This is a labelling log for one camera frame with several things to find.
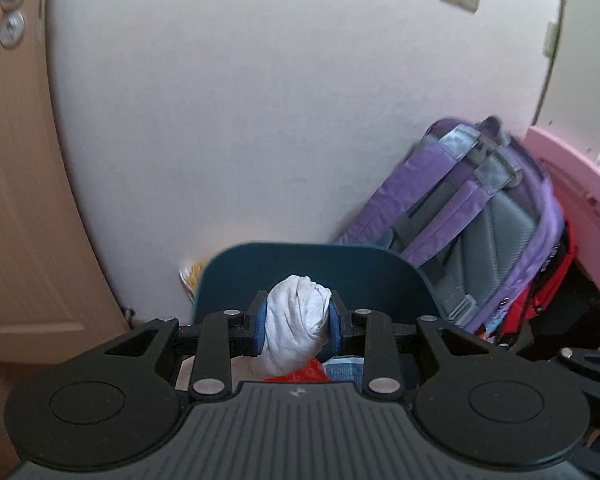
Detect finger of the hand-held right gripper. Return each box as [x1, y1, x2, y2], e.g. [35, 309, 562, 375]
[554, 345, 600, 411]

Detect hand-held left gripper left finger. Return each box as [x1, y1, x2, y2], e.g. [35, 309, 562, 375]
[67, 290, 272, 402]

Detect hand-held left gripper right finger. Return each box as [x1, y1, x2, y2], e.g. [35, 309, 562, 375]
[328, 291, 523, 402]

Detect white tissue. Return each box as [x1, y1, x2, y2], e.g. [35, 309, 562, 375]
[252, 274, 333, 380]

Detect dark teal trash bin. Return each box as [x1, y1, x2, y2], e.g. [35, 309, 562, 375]
[172, 241, 448, 396]

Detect blue and white packet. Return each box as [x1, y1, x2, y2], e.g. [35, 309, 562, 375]
[323, 356, 366, 383]

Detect red plastic wrapper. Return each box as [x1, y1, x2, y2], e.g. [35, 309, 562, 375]
[264, 358, 330, 384]

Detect yellow printed paper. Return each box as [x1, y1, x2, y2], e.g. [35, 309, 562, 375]
[178, 257, 216, 303]

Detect red bag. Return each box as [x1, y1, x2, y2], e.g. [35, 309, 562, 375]
[482, 217, 581, 348]

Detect purple and grey backpack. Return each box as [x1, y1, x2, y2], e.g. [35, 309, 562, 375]
[336, 116, 567, 336]

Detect pink furniture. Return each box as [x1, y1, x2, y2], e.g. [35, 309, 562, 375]
[524, 126, 600, 321]

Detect light wooden door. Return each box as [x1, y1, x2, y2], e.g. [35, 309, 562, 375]
[0, 0, 143, 480]

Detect silver door lock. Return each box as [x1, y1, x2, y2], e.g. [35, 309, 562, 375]
[0, 11, 26, 49]

